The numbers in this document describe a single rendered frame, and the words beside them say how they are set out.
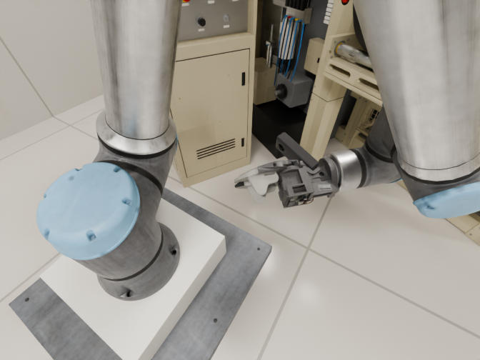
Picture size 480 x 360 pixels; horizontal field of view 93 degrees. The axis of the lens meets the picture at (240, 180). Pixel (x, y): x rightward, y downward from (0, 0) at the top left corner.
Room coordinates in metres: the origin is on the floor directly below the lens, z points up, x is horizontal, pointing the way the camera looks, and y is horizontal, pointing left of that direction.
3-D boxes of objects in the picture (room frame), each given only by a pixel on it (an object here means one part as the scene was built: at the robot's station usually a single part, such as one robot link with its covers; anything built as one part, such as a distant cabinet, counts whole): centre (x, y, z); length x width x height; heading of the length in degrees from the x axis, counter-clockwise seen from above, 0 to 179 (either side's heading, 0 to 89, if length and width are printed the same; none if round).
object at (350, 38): (1.19, -0.56, 0.90); 0.40 x 0.03 x 0.10; 118
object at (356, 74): (0.97, -0.52, 0.84); 0.36 x 0.09 x 0.06; 28
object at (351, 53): (0.97, -0.52, 0.90); 0.35 x 0.05 x 0.05; 28
